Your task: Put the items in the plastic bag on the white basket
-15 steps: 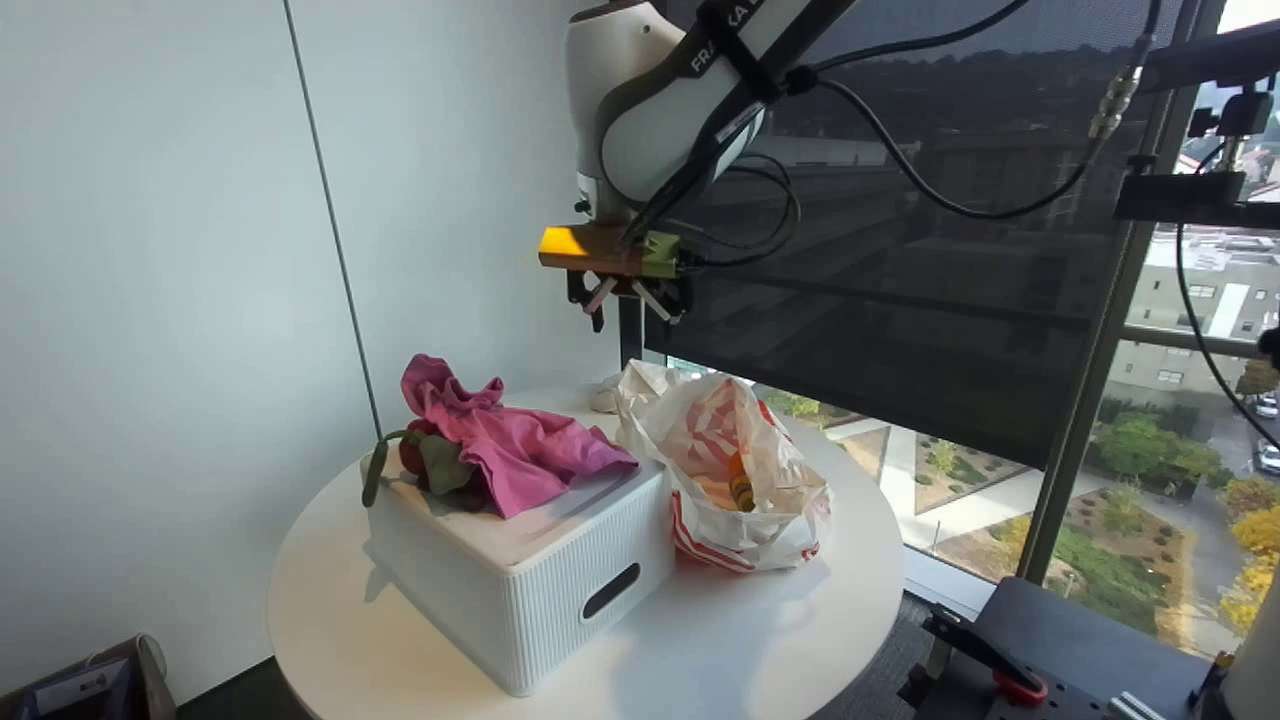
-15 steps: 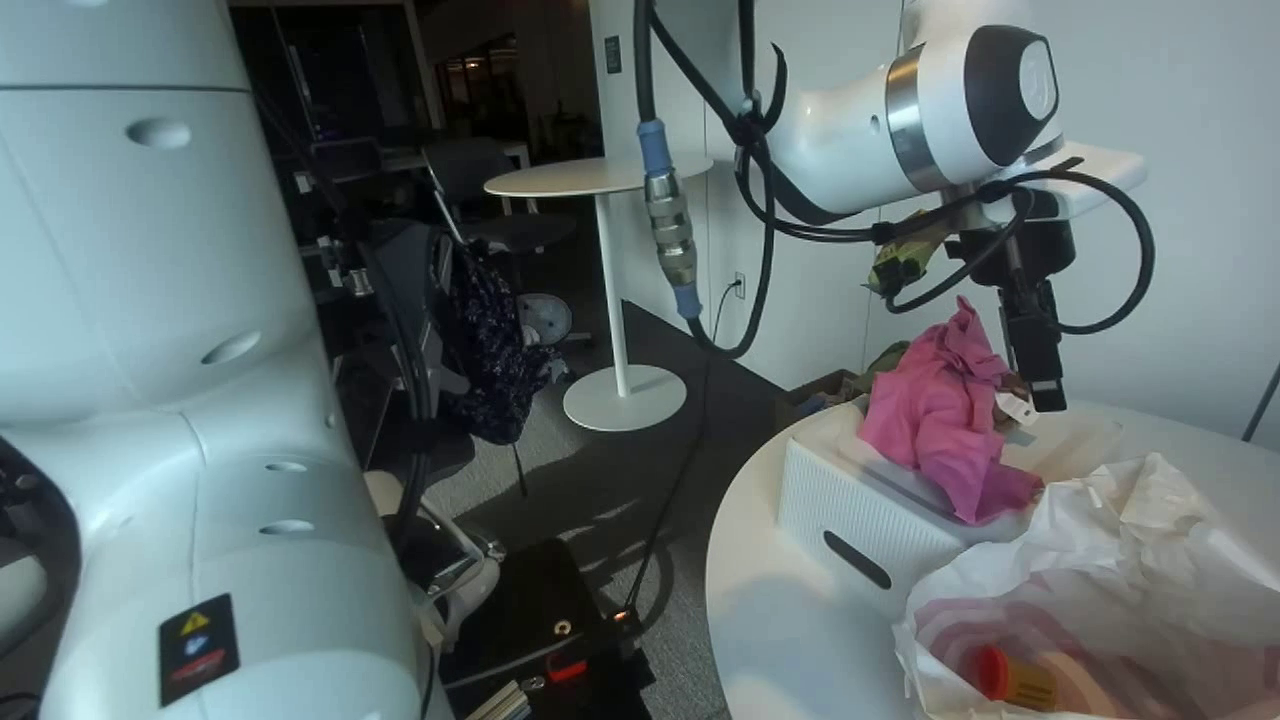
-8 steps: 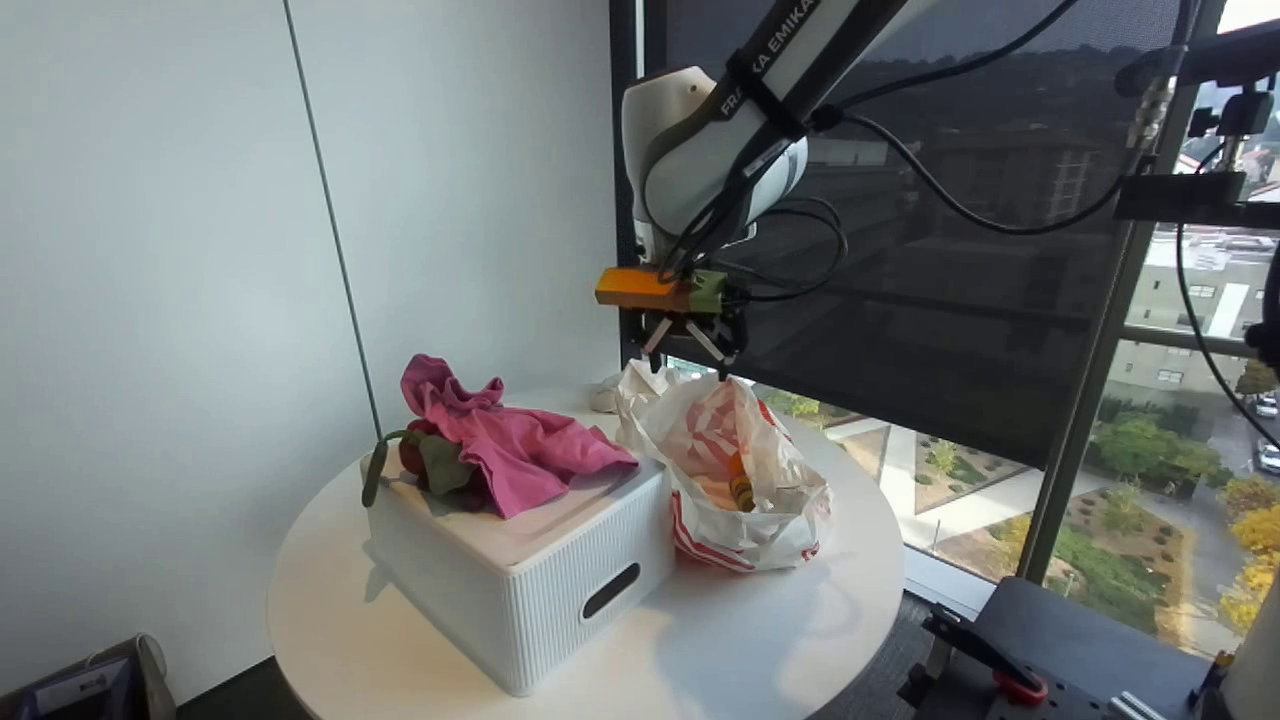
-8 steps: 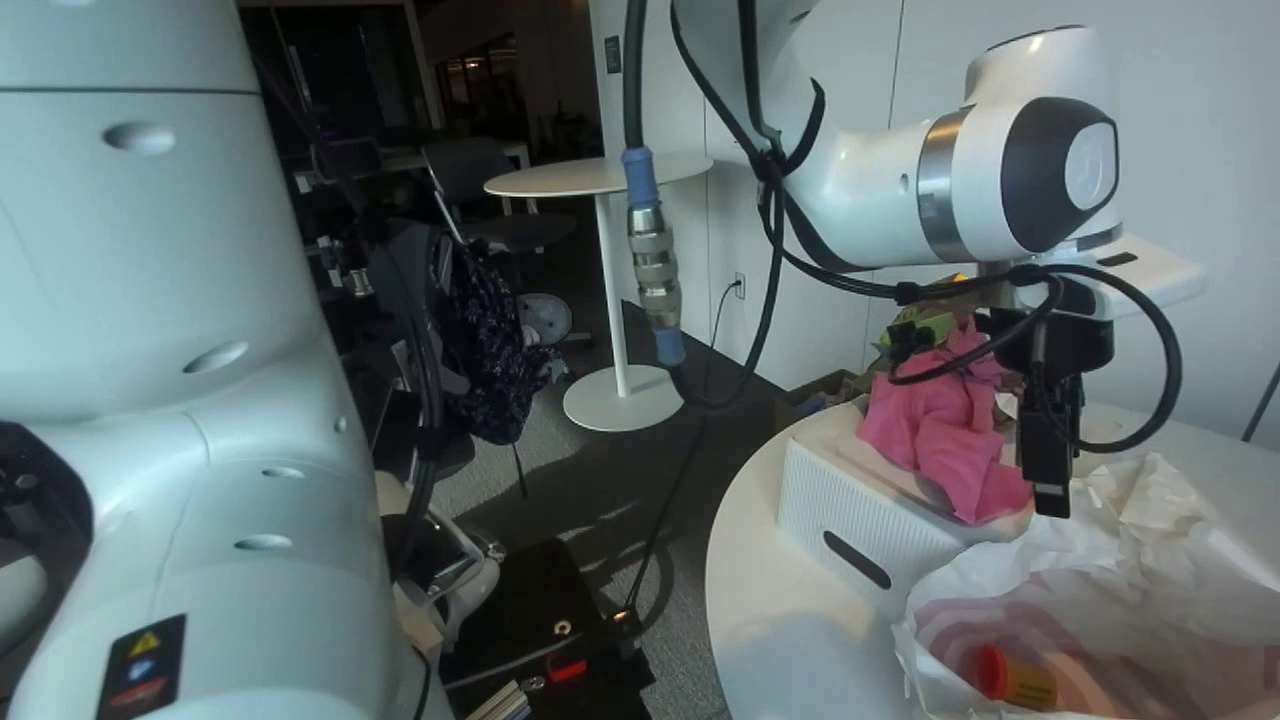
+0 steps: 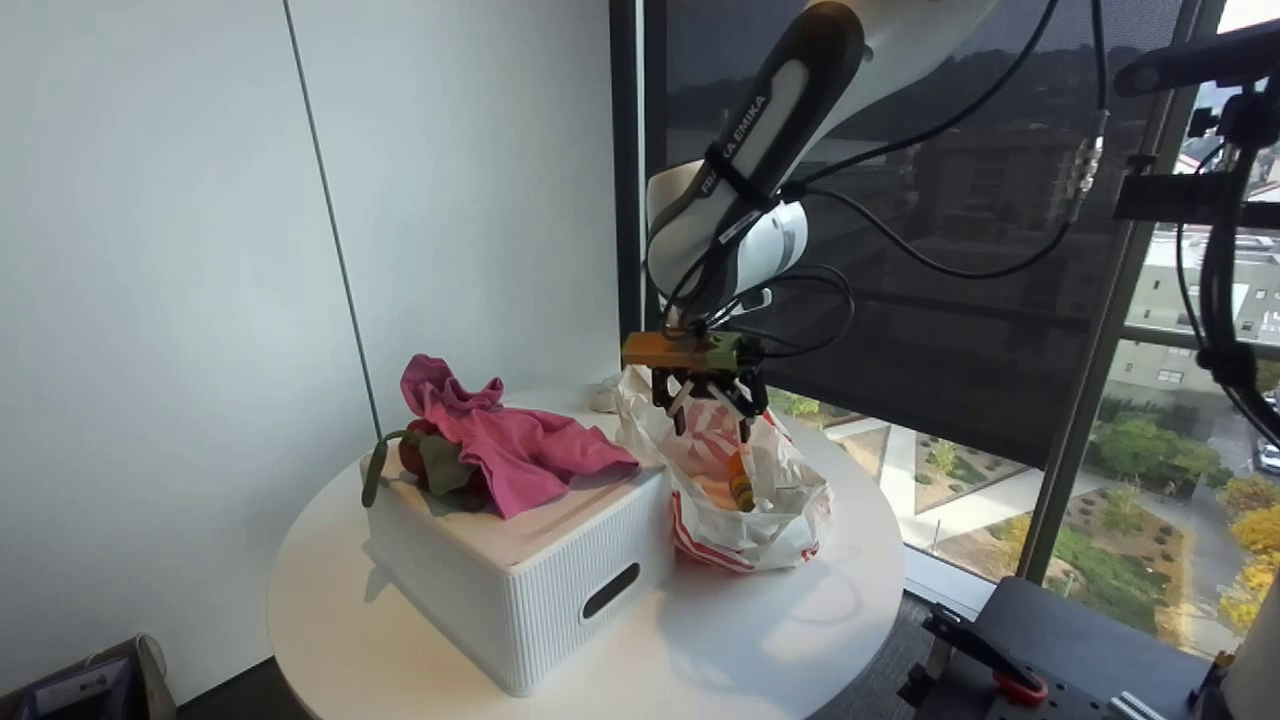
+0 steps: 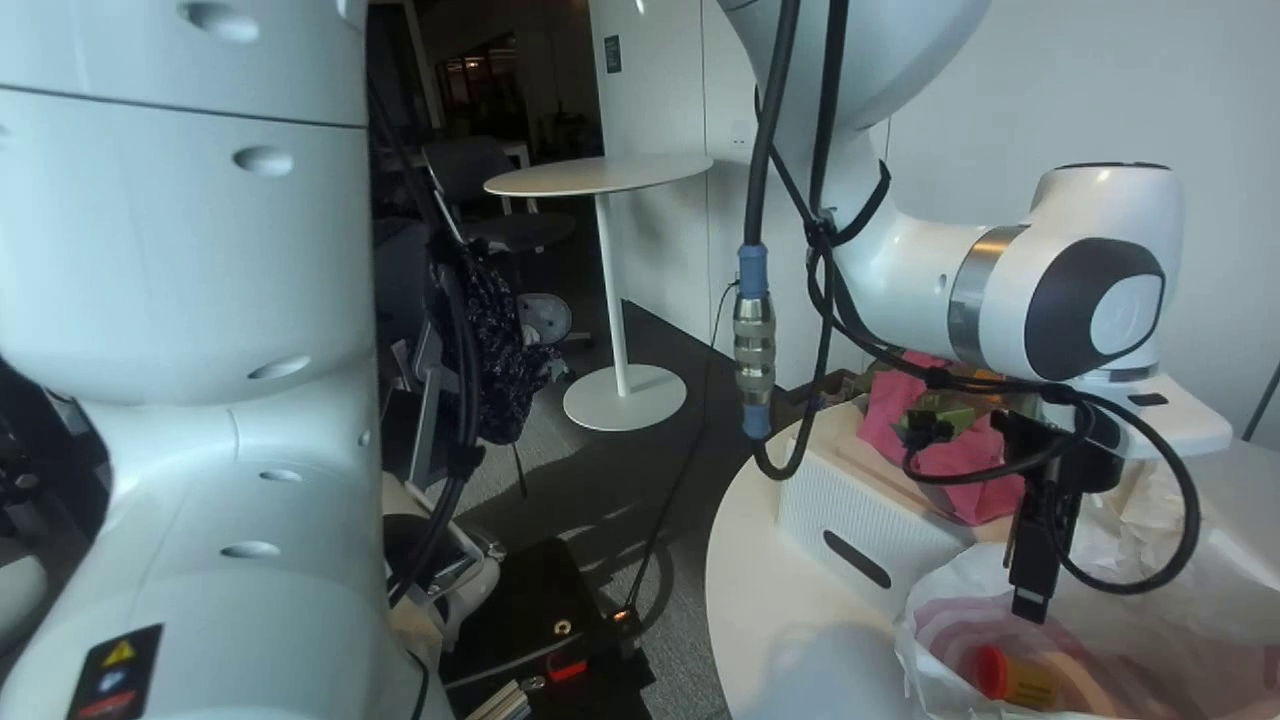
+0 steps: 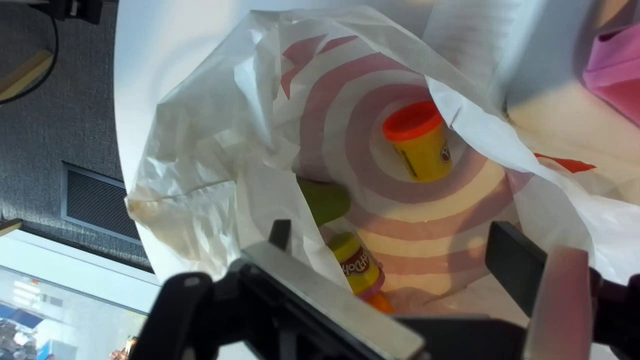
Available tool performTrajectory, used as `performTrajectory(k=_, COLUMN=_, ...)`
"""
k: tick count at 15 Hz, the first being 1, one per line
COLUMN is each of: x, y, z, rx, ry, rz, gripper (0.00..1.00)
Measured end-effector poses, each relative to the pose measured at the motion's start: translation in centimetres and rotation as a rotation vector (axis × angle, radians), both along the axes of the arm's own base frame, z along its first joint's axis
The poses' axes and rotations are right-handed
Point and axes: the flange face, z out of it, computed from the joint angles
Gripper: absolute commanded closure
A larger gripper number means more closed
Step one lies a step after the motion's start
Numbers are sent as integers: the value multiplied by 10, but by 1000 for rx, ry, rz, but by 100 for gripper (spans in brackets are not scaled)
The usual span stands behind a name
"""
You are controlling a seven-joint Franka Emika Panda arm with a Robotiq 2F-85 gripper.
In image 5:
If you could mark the white plastic bag red print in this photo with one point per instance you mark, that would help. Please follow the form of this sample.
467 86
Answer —
767 512

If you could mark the black case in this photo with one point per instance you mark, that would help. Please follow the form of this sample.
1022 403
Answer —
1104 643

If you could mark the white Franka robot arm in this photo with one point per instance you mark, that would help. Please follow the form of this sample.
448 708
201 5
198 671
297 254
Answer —
787 106

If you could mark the dark green plush toy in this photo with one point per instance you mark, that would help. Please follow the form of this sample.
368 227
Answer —
435 464

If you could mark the black camera stand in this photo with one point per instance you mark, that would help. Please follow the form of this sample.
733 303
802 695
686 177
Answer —
1233 202

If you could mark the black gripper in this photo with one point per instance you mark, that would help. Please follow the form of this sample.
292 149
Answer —
705 385

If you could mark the pink cloth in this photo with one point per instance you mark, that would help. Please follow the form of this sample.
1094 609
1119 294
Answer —
521 445

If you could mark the dark storage box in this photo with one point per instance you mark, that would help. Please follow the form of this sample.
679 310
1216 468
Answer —
86 682

